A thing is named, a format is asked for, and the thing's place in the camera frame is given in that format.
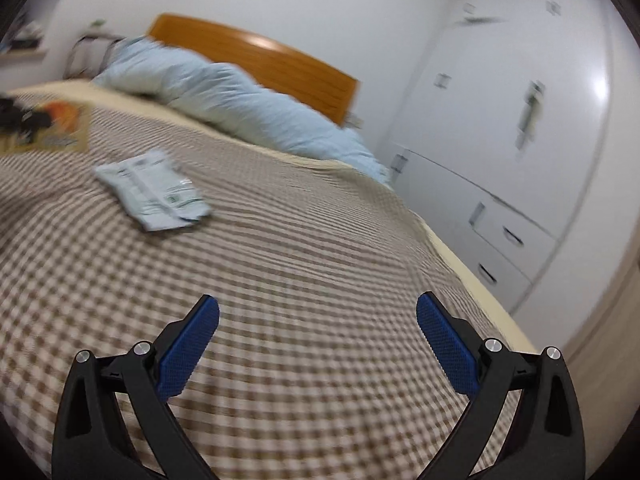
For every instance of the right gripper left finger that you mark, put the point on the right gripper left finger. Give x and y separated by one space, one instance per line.
91 439

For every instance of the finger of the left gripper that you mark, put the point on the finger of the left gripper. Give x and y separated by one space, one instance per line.
25 122

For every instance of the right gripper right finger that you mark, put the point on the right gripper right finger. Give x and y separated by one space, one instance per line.
545 439

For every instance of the small gold foil packet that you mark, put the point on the small gold foil packet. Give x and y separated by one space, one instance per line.
69 132

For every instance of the silver green printed pouch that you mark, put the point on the silver green printed pouch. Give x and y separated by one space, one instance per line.
153 192

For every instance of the wooden window sill shelf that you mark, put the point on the wooden window sill shelf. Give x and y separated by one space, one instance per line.
22 55

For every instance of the black metal side rack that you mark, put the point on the black metal side rack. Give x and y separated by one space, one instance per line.
90 54

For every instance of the light blue duvet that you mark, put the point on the light blue duvet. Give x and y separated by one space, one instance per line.
229 99

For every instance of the brown checkered bedspread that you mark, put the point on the brown checkered bedspread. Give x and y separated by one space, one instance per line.
318 369

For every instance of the white built-in wardrobe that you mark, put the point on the white built-in wardrobe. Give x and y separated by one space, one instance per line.
451 149

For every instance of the bag hanging on wardrobe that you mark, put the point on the bag hanging on wardrobe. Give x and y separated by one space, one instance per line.
533 103

